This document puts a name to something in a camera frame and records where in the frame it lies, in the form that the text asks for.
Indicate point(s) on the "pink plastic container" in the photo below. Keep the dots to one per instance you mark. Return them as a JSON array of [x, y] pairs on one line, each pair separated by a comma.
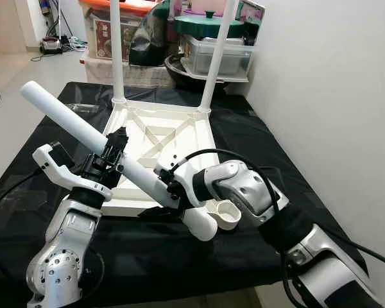
[[199, 5]]

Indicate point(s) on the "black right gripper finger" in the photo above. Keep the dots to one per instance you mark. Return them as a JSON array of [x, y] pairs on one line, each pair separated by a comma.
[[163, 174], [160, 213]]

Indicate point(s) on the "clear storage box orange lid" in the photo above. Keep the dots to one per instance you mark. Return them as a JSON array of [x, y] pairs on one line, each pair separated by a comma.
[[102, 35]]

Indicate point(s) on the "white plastic children table top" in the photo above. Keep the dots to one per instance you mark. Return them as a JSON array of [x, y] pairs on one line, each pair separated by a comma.
[[160, 122]]

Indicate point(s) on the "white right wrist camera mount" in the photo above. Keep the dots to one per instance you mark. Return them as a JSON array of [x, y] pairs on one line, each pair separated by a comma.
[[183, 176]]

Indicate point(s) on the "green round pot lid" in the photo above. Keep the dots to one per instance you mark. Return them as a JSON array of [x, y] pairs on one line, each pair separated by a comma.
[[205, 25]]

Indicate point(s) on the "black tablecloth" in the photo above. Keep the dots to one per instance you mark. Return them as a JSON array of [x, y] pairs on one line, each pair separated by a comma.
[[179, 269]]

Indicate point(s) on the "clear tape strip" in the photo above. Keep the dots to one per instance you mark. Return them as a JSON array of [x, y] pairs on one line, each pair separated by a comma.
[[80, 108]]

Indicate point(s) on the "dark curved metal sheet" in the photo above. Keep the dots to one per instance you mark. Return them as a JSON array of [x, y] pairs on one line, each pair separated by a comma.
[[147, 38]]

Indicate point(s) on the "black wok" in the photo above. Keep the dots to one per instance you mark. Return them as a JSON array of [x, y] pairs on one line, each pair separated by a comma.
[[186, 80]]

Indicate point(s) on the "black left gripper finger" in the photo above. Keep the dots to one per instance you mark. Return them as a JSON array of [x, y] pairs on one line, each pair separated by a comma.
[[119, 138], [112, 167]]

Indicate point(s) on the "clear plastic container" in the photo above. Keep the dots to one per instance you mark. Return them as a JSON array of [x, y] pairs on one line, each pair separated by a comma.
[[237, 61]]

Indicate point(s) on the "clear tape cross patch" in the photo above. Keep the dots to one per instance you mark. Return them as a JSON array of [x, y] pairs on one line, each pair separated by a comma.
[[22, 199]]

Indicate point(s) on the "dark printed picture box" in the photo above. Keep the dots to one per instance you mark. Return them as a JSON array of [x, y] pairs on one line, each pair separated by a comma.
[[250, 13]]

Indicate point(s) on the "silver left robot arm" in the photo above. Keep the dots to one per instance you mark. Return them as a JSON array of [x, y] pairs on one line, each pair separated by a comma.
[[64, 256]]

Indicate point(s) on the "beige patterned cloth cover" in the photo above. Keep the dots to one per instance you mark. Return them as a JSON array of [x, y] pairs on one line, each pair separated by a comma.
[[99, 72]]

